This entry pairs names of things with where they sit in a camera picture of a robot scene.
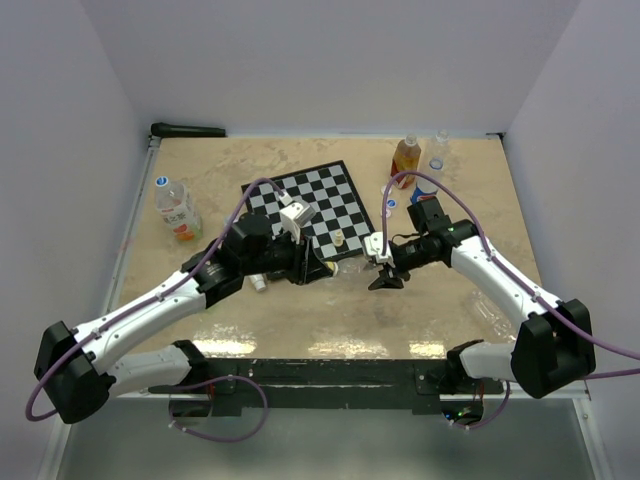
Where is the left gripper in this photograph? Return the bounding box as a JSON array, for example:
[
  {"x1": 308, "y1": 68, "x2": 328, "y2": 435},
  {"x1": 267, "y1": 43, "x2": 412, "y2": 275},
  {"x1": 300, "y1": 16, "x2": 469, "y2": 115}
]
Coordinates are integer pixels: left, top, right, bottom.
[{"x1": 242, "y1": 224, "x2": 332, "y2": 284}]

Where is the yellow cap clear bottle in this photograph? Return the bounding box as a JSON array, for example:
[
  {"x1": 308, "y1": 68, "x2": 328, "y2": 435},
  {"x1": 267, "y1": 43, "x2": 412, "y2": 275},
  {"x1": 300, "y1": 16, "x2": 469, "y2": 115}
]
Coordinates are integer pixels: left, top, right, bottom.
[{"x1": 328, "y1": 256, "x2": 377, "y2": 277}]

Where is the pepsi label bottle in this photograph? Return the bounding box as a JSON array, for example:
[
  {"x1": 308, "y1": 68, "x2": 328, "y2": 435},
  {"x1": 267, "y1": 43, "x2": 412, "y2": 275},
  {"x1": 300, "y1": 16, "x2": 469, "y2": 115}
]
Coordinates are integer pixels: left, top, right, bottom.
[{"x1": 410, "y1": 157, "x2": 444, "y2": 204}]

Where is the amber drink bottle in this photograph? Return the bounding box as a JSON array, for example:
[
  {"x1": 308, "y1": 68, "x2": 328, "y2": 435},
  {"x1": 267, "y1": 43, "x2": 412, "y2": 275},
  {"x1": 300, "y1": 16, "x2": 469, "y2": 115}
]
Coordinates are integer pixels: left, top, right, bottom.
[{"x1": 390, "y1": 134, "x2": 422, "y2": 189}]

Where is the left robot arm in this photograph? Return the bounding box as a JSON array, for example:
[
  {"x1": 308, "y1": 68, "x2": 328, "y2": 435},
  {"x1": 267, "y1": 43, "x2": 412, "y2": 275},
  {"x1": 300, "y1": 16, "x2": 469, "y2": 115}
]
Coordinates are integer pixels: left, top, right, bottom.
[{"x1": 34, "y1": 213, "x2": 336, "y2": 424}]

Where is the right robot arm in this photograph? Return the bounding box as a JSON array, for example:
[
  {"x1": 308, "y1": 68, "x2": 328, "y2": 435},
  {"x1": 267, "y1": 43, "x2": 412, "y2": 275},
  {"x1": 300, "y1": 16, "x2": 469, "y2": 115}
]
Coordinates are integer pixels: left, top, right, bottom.
[{"x1": 362, "y1": 197, "x2": 596, "y2": 399}]

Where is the white tube bottle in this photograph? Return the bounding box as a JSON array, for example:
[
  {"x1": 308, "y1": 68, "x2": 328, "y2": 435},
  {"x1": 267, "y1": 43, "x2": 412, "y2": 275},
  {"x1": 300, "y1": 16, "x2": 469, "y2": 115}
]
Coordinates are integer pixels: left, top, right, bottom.
[{"x1": 223, "y1": 215, "x2": 268, "y2": 293}]

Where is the clear crushed bottle right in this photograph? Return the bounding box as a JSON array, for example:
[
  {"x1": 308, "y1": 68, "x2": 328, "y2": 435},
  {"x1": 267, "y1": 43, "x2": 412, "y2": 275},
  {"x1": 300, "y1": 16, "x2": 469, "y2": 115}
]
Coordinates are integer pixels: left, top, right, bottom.
[{"x1": 464, "y1": 290, "x2": 517, "y2": 343}]

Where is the blue cap tea bottle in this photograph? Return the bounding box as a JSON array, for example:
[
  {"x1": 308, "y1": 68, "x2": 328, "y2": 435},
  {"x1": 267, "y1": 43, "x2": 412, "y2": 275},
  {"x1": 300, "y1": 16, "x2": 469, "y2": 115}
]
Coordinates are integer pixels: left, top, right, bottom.
[{"x1": 154, "y1": 176, "x2": 202, "y2": 242}]

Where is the black white chessboard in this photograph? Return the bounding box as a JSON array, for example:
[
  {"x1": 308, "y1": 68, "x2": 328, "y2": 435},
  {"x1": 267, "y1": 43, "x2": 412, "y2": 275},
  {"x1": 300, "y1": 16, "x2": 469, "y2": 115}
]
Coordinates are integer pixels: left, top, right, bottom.
[{"x1": 273, "y1": 160, "x2": 374, "y2": 261}]

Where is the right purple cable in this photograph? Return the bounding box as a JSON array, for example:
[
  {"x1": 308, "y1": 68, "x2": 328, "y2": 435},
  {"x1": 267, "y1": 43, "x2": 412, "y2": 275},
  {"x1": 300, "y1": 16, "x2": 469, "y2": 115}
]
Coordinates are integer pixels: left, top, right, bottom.
[{"x1": 379, "y1": 171, "x2": 640, "y2": 379}]

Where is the purple cable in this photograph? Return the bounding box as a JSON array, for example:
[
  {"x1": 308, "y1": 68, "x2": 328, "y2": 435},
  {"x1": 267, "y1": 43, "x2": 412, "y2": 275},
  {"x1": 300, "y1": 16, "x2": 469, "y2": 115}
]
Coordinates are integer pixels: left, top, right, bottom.
[
  {"x1": 24, "y1": 178, "x2": 294, "y2": 422},
  {"x1": 379, "y1": 171, "x2": 640, "y2": 379}
]

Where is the black base frame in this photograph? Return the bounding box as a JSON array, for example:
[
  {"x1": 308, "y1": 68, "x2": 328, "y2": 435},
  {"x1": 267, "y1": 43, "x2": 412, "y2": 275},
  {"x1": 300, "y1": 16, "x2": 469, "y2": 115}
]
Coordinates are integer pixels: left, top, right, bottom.
[{"x1": 149, "y1": 357, "x2": 506, "y2": 417}]

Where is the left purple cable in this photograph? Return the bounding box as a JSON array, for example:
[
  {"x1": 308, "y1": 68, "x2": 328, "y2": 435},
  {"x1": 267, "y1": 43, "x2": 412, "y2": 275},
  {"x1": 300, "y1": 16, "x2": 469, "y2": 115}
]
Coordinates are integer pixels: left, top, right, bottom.
[{"x1": 24, "y1": 178, "x2": 294, "y2": 422}]

